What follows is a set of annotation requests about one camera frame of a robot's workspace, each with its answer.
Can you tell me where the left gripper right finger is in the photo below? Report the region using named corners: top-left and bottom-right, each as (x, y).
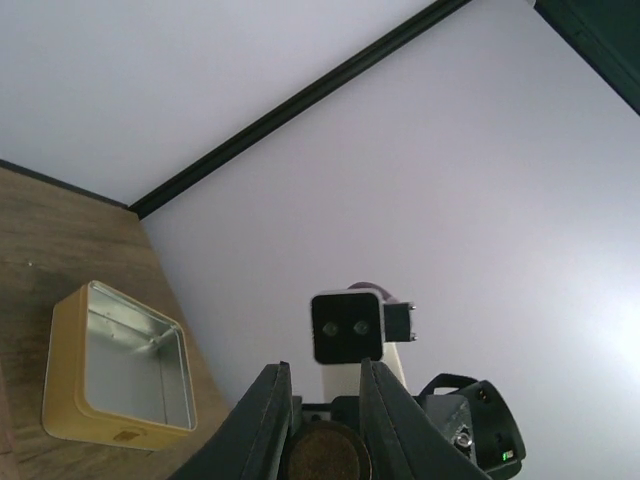
top-left (359, 359), bottom-right (488, 480)

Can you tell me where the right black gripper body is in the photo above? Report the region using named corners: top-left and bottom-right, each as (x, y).
top-left (292, 395), bottom-right (360, 430)

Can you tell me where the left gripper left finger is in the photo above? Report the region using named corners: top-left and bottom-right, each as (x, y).
top-left (170, 362), bottom-right (293, 480)

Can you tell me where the dark wooden chess piece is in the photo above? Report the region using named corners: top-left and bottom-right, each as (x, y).
top-left (279, 421), bottom-right (372, 480)

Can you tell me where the yellow rimmed metal tin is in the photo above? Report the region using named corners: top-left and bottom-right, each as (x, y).
top-left (41, 281), bottom-right (197, 451)

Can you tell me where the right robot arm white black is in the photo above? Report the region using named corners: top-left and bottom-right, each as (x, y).
top-left (279, 361), bottom-right (526, 479)

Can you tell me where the wooden chess board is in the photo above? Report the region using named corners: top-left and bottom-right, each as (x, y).
top-left (0, 376), bottom-right (15, 458)

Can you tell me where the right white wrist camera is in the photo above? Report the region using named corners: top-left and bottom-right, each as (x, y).
top-left (310, 282), bottom-right (417, 403)

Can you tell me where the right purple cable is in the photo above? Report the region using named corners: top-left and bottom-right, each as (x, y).
top-left (347, 282), bottom-right (401, 304)

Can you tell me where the black enclosure frame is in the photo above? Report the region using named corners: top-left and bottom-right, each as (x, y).
top-left (0, 0), bottom-right (640, 224)

